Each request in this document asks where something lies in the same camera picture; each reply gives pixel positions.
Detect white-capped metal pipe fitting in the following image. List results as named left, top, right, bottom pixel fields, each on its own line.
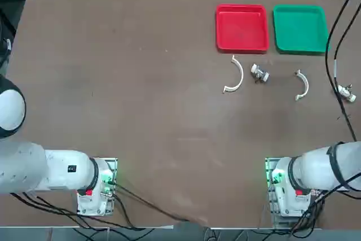
left=250, top=64, right=270, bottom=84
left=337, top=84, right=357, bottom=103

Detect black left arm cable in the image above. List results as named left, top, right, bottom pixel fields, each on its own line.
left=113, top=182, right=193, bottom=222

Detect large white pipe clamp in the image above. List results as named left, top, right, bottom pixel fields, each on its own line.
left=222, top=54, right=244, bottom=94

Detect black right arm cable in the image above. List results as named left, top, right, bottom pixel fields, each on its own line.
left=325, top=0, right=361, bottom=142

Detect green plastic tray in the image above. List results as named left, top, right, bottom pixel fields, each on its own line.
left=272, top=4, right=329, bottom=55

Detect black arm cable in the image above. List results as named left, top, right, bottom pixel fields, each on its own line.
left=325, top=0, right=361, bottom=142
left=113, top=182, right=193, bottom=222

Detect red plastic tray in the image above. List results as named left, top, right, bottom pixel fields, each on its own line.
left=215, top=3, right=270, bottom=54

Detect small white pipe clamp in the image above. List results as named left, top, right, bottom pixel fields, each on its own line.
left=294, top=69, right=310, bottom=102

